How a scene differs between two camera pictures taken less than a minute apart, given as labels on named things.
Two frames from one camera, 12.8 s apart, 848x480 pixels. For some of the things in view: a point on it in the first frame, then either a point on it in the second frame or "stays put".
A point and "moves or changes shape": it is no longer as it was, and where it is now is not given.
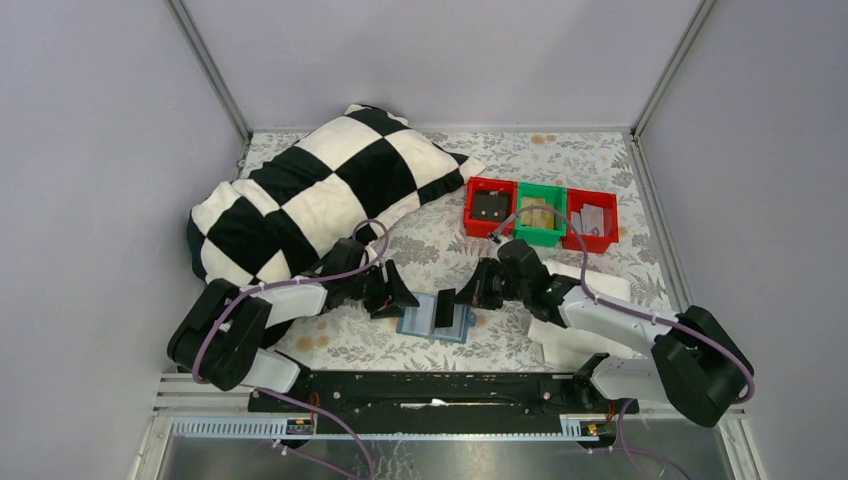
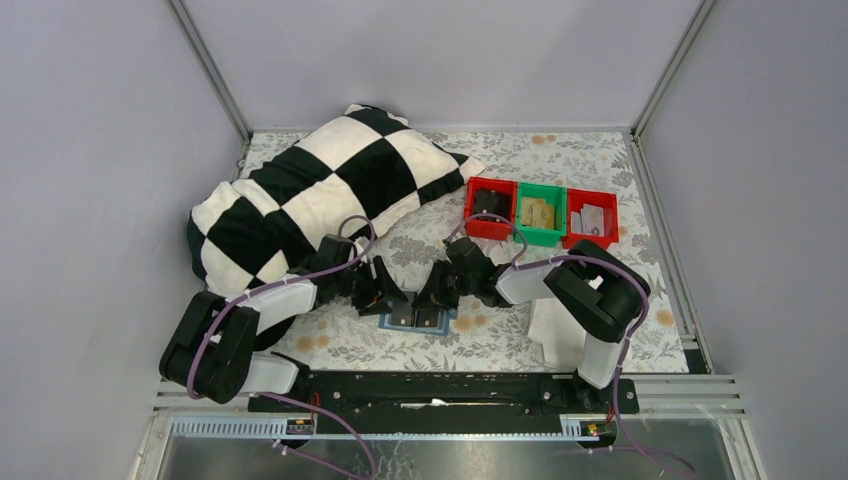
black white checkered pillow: [352, 176] stays put
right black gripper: [475, 292] → [432, 292]
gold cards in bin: [535, 213] stays put
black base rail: [435, 403] stays put
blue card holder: [419, 320] moves or changes shape
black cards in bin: [491, 205] stays put
